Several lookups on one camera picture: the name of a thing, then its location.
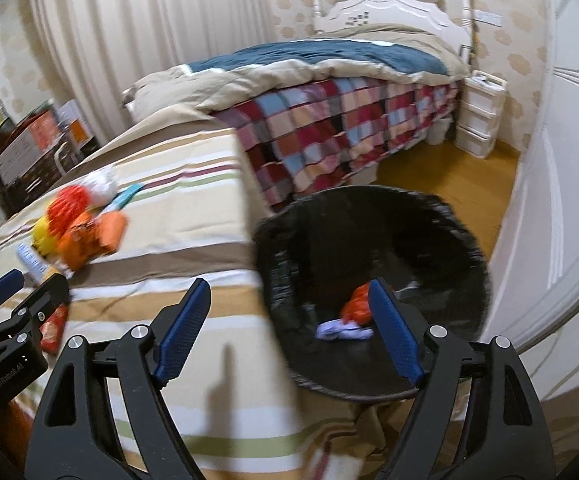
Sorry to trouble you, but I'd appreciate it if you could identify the red snack packet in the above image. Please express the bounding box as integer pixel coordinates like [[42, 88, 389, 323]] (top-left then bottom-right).
[[40, 305, 69, 354]]

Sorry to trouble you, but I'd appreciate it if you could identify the orange printed packet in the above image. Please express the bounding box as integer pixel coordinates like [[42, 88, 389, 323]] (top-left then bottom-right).
[[57, 212, 105, 277]]

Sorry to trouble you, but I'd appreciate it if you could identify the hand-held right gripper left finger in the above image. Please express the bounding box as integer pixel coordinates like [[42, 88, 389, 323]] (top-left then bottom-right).
[[28, 278, 220, 480]]

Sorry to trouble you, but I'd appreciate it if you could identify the white round container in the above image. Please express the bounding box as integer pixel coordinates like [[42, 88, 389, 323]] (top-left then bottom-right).
[[427, 117, 455, 147]]

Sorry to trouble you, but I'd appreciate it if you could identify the white blue tube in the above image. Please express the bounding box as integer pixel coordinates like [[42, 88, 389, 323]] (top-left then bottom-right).
[[17, 243, 49, 281]]

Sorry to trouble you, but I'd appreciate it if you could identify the trash bin with black bag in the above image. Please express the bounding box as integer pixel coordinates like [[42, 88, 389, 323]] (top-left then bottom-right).
[[254, 185, 493, 403]]

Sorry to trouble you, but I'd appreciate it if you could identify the white wooden bed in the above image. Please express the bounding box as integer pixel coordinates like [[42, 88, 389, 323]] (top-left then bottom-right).
[[122, 0, 475, 211]]

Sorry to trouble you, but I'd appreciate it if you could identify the light blue packet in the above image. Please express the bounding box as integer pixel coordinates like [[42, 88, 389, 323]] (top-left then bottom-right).
[[104, 183, 145, 212]]

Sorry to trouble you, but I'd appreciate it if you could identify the striped bedsheet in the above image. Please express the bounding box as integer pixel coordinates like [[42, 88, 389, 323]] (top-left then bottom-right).
[[0, 127, 470, 480]]

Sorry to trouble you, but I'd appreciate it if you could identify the white orange cardboard box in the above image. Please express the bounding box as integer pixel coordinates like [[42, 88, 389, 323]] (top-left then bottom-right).
[[0, 100, 93, 186]]

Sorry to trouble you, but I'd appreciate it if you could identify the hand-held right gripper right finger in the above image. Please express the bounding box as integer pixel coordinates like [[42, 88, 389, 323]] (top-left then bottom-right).
[[367, 278, 555, 480]]

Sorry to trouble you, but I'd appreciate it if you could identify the red foam net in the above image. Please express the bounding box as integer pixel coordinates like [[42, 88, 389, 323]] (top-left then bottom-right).
[[44, 185, 95, 241]]

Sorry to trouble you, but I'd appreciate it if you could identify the white foam net bundle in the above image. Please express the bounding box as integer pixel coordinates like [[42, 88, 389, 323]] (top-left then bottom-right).
[[77, 170, 118, 206]]

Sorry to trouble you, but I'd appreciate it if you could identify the checkered blanket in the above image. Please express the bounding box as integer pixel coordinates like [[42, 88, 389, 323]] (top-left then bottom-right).
[[212, 77, 463, 211]]

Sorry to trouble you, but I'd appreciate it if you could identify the plain orange packet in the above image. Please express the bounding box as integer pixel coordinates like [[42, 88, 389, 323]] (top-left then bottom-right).
[[97, 210, 129, 257]]

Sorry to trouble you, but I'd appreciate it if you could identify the white pleated curtain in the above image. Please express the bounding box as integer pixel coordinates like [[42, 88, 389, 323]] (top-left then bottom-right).
[[27, 0, 275, 146]]

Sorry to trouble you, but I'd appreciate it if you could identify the white door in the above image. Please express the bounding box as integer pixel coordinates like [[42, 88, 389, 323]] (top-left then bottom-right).
[[489, 0, 579, 401]]

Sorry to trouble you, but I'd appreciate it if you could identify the yellow foam net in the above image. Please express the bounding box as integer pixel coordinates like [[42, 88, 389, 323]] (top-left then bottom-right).
[[32, 215, 63, 261]]

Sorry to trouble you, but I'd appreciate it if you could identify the brown patterned bag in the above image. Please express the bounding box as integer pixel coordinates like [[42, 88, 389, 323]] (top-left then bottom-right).
[[0, 127, 98, 211]]

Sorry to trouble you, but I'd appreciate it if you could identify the blue beige duvet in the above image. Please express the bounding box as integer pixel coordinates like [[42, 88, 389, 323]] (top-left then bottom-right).
[[122, 37, 470, 121]]

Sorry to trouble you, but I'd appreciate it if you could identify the white blue crumpled paper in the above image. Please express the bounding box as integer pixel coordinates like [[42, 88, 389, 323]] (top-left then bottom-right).
[[317, 317, 375, 342]]

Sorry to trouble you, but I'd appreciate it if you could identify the white plastic drawer unit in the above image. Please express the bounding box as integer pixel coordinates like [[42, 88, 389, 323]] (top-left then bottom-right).
[[453, 71, 506, 158]]

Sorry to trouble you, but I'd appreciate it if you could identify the orange crumpled wrapper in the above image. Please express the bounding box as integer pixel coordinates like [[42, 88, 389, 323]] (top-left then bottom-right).
[[342, 282, 377, 326]]

